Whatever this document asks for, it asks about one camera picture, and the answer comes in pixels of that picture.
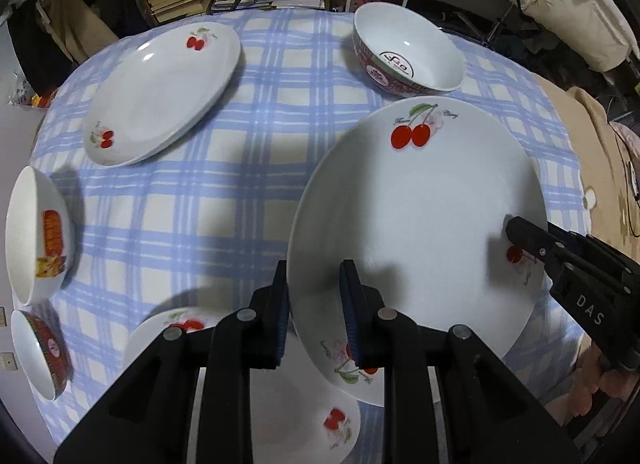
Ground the beige cardboard sheet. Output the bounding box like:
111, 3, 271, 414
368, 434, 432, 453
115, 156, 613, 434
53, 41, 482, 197
42, 0, 121, 65

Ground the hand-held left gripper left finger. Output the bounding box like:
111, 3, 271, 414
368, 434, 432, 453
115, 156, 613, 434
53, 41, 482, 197
54, 260, 291, 464

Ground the snack bag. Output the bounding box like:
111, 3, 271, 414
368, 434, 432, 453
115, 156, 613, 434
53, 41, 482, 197
9, 78, 57, 110

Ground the small red patterned bowl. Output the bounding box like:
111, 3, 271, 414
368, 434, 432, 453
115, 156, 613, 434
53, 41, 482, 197
10, 309, 72, 402

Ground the white bowl with orange print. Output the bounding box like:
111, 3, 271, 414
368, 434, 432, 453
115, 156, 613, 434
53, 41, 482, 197
5, 165, 77, 306

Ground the person's right hand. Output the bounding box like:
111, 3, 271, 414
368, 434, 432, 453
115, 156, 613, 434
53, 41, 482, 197
575, 341, 640, 422

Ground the large red patterned bowl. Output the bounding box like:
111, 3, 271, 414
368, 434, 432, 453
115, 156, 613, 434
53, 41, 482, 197
352, 1, 466, 97

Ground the white cherry print plate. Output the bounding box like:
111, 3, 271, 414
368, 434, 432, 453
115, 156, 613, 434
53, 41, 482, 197
122, 308, 362, 464
82, 21, 242, 167
287, 97, 548, 407

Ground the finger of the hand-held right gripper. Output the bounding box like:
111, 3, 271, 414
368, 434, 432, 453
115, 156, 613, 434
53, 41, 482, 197
504, 215, 583, 287

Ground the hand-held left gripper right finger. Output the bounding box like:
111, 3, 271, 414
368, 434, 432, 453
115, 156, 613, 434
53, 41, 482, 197
339, 259, 583, 464

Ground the beige blanket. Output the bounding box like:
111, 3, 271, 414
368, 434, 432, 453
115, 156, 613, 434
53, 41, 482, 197
530, 74, 640, 265

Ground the blue plaid tablecloth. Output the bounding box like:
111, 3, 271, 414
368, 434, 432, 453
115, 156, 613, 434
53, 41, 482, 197
27, 8, 588, 464

